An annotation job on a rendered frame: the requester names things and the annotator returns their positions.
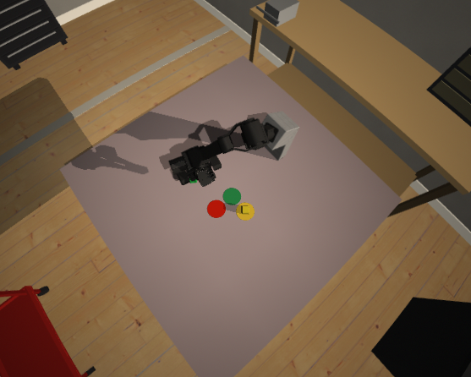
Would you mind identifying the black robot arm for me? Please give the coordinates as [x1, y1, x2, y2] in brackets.
[168, 117, 278, 187]

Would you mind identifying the yellow circle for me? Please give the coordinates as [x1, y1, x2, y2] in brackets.
[236, 203, 255, 221]

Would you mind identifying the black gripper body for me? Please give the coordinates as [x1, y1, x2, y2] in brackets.
[177, 156, 222, 185]

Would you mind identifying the green circle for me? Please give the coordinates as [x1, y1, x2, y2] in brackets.
[223, 188, 241, 205]

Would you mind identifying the red circle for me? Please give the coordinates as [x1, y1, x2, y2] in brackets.
[207, 200, 226, 218]

